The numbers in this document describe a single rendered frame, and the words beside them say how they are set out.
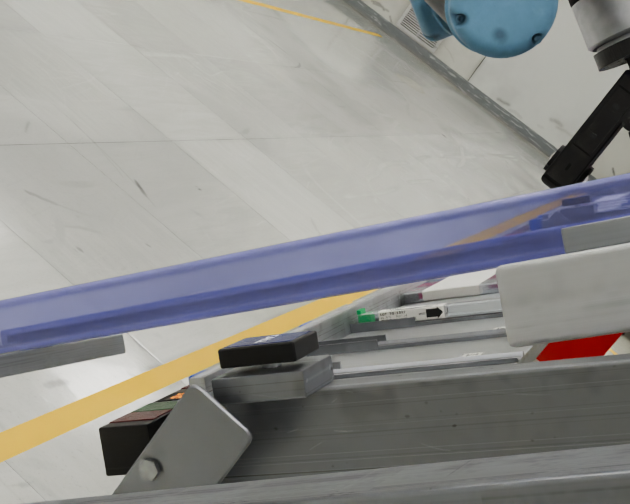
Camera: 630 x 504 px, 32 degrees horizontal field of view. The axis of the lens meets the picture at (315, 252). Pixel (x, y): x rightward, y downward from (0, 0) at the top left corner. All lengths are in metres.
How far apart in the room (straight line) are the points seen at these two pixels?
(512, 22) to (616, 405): 0.27
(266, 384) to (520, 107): 8.96
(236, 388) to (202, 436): 0.03
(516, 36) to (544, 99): 8.78
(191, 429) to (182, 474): 0.03
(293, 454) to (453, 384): 0.11
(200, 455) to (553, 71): 8.95
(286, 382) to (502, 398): 0.12
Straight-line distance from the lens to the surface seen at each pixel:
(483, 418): 0.65
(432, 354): 0.81
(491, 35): 0.77
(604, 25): 0.91
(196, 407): 0.66
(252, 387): 0.66
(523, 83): 9.58
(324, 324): 0.93
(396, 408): 0.66
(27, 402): 2.00
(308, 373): 0.65
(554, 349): 1.67
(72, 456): 1.95
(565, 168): 0.93
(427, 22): 0.91
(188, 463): 0.67
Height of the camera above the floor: 1.05
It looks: 17 degrees down
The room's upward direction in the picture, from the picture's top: 36 degrees clockwise
